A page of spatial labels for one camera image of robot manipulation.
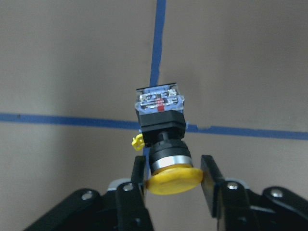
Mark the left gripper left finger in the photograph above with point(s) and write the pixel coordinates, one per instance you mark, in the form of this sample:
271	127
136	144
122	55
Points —
132	214

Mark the yellow push button switch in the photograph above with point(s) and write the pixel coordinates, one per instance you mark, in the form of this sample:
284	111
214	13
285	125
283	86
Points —
162	124

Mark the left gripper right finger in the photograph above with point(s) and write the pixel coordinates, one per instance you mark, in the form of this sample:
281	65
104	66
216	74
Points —
227	200

